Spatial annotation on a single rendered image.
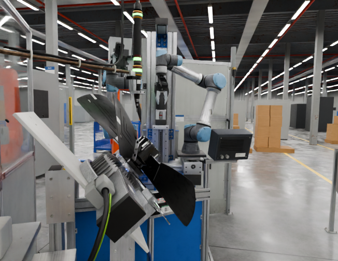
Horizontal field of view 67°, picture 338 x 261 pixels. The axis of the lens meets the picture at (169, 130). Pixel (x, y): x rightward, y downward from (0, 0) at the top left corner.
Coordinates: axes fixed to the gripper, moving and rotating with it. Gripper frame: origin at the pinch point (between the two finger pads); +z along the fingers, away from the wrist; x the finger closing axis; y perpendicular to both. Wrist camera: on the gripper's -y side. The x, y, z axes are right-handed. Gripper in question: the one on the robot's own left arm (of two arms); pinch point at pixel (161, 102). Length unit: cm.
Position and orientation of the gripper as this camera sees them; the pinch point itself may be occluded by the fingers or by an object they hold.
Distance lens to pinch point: 175.2
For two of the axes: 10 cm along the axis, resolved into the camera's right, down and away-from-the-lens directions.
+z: -0.1, 10.0, 0.8
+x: -9.6, 0.1, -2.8
